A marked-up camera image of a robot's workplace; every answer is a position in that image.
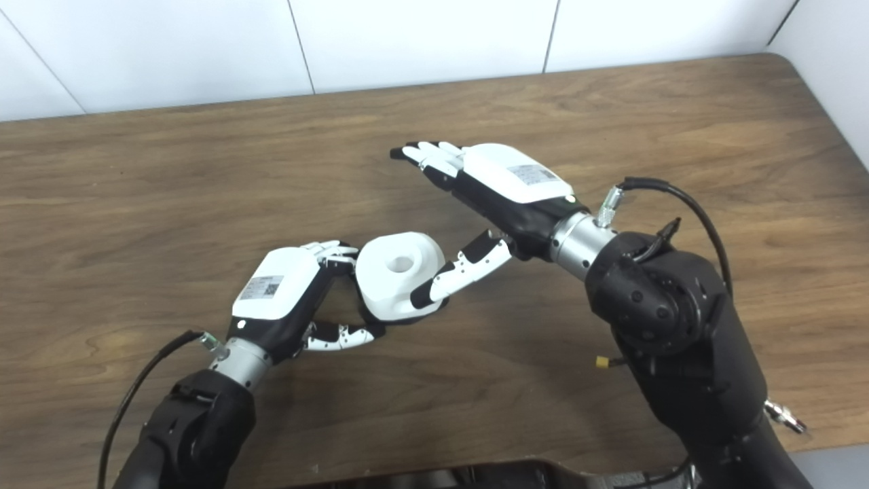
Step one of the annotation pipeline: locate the round white plastic piece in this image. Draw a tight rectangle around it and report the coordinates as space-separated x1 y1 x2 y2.
356 232 449 323

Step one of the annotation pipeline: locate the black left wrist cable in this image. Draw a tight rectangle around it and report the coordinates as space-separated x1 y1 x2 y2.
97 330 228 489

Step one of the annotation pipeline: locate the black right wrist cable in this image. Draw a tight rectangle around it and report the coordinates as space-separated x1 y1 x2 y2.
597 177 734 300

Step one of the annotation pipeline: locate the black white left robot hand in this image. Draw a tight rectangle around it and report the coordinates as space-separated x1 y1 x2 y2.
226 240 386 364

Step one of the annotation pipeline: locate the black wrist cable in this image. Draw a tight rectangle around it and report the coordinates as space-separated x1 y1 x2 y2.
97 330 228 489
597 177 734 300

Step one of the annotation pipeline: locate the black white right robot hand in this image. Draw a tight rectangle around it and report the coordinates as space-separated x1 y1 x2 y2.
390 141 590 310

